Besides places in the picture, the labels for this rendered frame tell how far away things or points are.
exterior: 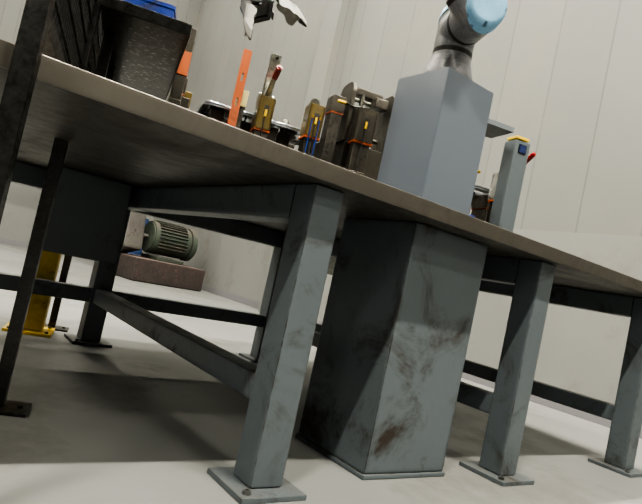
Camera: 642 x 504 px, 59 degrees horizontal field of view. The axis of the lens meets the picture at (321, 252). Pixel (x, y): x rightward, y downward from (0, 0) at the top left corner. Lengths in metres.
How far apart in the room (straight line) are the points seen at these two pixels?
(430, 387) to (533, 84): 3.24
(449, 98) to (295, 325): 0.78
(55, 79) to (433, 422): 1.22
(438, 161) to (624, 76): 2.69
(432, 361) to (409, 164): 0.54
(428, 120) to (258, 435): 0.93
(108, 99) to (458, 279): 1.02
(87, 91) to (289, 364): 0.65
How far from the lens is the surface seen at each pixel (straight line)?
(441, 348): 1.59
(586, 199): 3.96
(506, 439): 1.84
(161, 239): 7.28
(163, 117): 1.01
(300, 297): 1.20
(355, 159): 2.00
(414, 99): 1.70
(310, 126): 2.05
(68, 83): 0.98
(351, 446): 1.55
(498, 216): 2.24
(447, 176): 1.62
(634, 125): 3.99
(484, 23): 1.67
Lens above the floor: 0.46
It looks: 3 degrees up
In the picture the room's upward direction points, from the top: 12 degrees clockwise
